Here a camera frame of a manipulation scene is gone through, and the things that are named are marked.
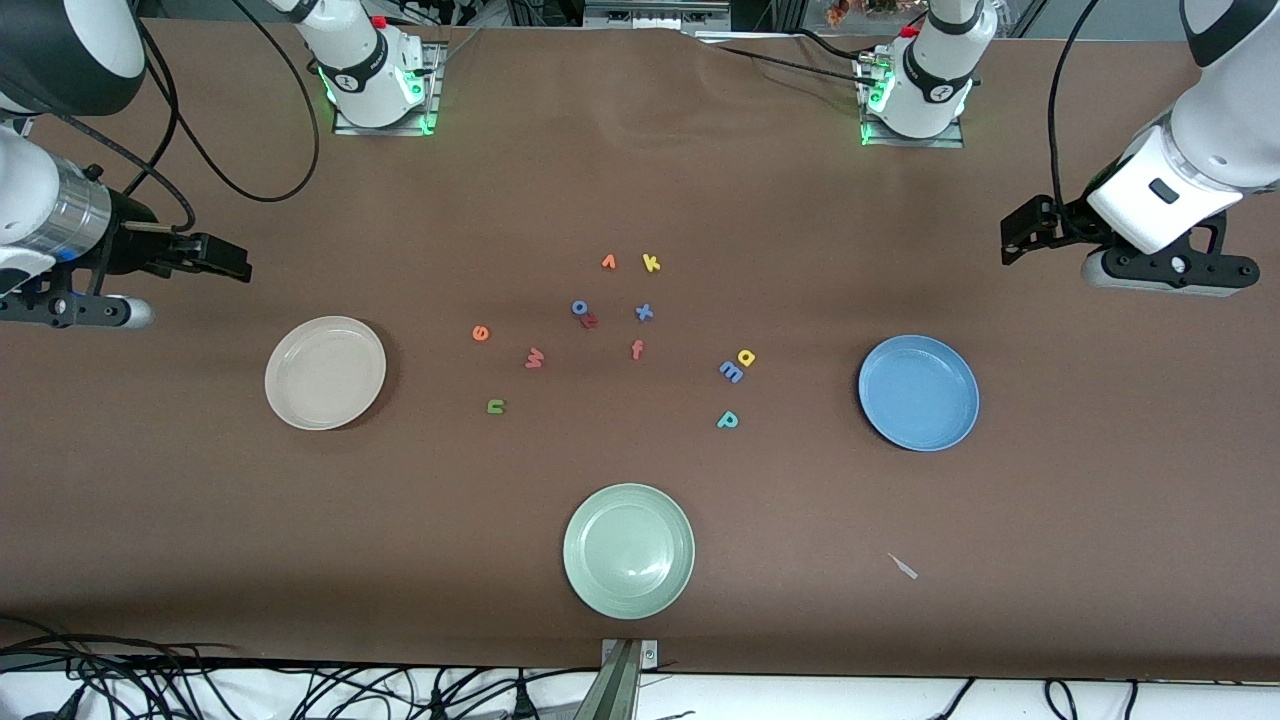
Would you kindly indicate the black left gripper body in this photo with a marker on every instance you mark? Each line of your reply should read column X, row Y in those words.
column 1066, row 221

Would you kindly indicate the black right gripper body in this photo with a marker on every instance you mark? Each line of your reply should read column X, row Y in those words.
column 132, row 245

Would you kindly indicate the blue foam letter m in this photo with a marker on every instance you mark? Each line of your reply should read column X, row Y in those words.
column 731, row 372

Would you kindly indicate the red foam letter w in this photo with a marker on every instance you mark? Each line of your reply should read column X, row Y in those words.
column 535, row 358

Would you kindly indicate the teal foam letter p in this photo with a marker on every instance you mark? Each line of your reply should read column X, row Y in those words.
column 724, row 420

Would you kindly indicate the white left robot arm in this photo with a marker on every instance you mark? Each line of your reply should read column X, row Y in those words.
column 1220, row 130

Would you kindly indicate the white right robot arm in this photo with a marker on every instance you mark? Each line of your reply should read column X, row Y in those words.
column 365, row 70

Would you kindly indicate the beige round plate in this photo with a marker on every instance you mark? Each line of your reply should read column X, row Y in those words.
column 325, row 373

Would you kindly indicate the blue round plate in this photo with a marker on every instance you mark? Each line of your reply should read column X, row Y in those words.
column 918, row 393

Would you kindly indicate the brown table cover sheet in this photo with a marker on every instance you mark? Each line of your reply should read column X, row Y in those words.
column 200, row 520

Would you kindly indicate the small grey tape scrap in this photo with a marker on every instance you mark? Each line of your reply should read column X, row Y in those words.
column 903, row 566

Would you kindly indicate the pale green round plate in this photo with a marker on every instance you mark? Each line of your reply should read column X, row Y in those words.
column 628, row 552

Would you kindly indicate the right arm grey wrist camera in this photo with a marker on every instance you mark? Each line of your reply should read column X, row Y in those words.
column 90, row 312

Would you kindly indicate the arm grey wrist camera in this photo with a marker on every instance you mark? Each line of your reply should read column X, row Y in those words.
column 1170, row 268
column 90, row 312

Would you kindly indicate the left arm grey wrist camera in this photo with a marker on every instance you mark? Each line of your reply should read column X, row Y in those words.
column 1170, row 268

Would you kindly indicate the aluminium background frame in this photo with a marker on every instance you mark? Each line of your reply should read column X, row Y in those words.
column 650, row 15

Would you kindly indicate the aluminium camera pole bracket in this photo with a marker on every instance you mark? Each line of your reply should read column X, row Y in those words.
column 622, row 680

